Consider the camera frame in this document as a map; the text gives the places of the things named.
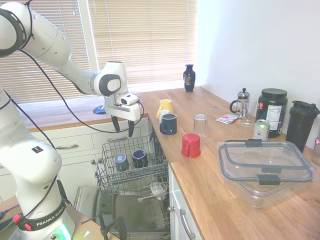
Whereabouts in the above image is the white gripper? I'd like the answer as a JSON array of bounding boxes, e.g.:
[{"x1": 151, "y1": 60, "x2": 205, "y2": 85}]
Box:
[{"x1": 104, "y1": 94, "x2": 143, "y2": 138}]

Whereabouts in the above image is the grey mug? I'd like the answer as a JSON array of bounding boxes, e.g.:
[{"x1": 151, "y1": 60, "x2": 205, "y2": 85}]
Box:
[{"x1": 114, "y1": 152, "x2": 130, "y2": 173}]

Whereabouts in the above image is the dark mug with white rim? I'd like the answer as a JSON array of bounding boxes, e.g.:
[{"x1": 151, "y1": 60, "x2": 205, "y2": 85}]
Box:
[{"x1": 131, "y1": 149, "x2": 149, "y2": 169}]

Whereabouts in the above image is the small white mug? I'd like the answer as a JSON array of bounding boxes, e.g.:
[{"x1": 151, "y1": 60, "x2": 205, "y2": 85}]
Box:
[{"x1": 158, "y1": 109, "x2": 171, "y2": 125}]

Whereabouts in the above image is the plain navy mug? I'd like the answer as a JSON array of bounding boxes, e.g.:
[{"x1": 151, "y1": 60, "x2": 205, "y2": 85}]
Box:
[{"x1": 159, "y1": 113, "x2": 178, "y2": 136}]

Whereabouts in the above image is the yellow mug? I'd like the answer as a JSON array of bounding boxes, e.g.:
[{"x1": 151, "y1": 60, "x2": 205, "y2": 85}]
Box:
[{"x1": 156, "y1": 99, "x2": 174, "y2": 120}]

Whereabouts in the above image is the red mug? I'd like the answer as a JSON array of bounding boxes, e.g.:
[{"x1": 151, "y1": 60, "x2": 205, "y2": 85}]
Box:
[{"x1": 180, "y1": 133, "x2": 202, "y2": 158}]

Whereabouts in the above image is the built-in dishwasher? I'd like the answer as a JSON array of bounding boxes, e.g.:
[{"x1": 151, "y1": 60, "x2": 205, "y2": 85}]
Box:
[{"x1": 73, "y1": 119, "x2": 173, "y2": 240}]

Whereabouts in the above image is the dark blue plate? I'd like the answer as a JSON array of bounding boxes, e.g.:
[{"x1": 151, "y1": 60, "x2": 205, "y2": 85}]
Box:
[{"x1": 92, "y1": 104, "x2": 107, "y2": 115}]

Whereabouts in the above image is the white kitchen cabinet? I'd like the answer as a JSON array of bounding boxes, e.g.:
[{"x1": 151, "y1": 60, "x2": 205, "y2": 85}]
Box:
[
  {"x1": 168, "y1": 164, "x2": 203, "y2": 240},
  {"x1": 0, "y1": 117, "x2": 153, "y2": 208}
]

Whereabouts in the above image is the white bowl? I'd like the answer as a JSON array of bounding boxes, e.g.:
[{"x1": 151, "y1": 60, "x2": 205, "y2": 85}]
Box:
[{"x1": 149, "y1": 181, "x2": 168, "y2": 201}]

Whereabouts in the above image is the clear glass tumbler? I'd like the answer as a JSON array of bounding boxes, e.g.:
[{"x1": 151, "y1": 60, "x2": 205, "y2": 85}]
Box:
[{"x1": 192, "y1": 113, "x2": 210, "y2": 144}]

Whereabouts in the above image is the dark blue painted vase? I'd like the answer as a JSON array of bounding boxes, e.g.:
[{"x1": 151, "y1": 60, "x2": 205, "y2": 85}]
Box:
[{"x1": 183, "y1": 64, "x2": 196, "y2": 93}]

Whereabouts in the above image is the beige venetian window blind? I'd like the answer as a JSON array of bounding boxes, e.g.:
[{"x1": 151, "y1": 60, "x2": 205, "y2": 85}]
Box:
[
  {"x1": 0, "y1": 0, "x2": 91, "y2": 105},
  {"x1": 87, "y1": 0, "x2": 198, "y2": 88}
]

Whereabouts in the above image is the black metal stand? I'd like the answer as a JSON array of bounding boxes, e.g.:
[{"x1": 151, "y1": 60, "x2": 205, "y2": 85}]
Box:
[{"x1": 81, "y1": 211, "x2": 128, "y2": 240}]

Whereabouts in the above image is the red white sachet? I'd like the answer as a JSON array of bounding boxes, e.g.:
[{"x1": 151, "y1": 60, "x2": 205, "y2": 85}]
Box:
[{"x1": 215, "y1": 113, "x2": 241, "y2": 125}]

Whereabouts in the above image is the glass french press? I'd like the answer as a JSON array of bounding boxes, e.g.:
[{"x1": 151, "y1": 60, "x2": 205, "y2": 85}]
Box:
[{"x1": 229, "y1": 87, "x2": 251, "y2": 118}]

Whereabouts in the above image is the tall clear drinking glass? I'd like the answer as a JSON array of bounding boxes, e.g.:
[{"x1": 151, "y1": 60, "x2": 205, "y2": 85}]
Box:
[{"x1": 241, "y1": 99, "x2": 258, "y2": 128}]

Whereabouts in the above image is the green drink can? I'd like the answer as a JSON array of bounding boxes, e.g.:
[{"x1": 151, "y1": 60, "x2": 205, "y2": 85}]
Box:
[{"x1": 252, "y1": 119, "x2": 271, "y2": 141}]

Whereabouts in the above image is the clear plastic food container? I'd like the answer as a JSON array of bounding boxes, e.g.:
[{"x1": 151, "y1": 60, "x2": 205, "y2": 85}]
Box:
[{"x1": 216, "y1": 139, "x2": 316, "y2": 210}]

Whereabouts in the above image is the black protein powder tub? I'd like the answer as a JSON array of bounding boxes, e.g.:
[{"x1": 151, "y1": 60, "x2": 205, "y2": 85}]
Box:
[{"x1": 255, "y1": 88, "x2": 289, "y2": 138}]

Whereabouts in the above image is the black shaker bottle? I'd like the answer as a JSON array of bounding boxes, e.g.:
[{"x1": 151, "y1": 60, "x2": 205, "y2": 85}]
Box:
[{"x1": 285, "y1": 100, "x2": 320, "y2": 154}]

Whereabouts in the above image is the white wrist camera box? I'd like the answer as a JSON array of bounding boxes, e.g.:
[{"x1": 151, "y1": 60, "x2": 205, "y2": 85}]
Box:
[{"x1": 120, "y1": 93, "x2": 139, "y2": 106}]

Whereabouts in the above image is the wire dishwasher rack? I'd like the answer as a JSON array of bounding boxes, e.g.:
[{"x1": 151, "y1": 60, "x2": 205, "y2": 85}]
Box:
[
  {"x1": 137, "y1": 194, "x2": 171, "y2": 227},
  {"x1": 94, "y1": 134, "x2": 170, "y2": 198}
]

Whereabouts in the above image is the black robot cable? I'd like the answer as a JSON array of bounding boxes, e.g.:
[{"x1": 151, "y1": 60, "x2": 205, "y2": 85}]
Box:
[{"x1": 0, "y1": 0, "x2": 146, "y2": 223}]

